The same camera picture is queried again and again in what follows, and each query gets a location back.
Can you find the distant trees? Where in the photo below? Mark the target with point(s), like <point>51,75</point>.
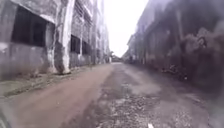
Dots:
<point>115,58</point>

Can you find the worn brown dirt road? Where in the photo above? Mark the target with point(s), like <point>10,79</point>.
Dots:
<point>110,96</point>

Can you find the dark weathered building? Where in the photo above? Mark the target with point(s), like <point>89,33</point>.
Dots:
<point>180,43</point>

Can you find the robot's own part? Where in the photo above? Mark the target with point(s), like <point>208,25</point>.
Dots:
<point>150,126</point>

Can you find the weathered grey concrete building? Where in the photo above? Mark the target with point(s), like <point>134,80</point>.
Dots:
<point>40,36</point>

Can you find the grey gravel verge strip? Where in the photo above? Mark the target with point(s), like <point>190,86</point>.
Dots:
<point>30,82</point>

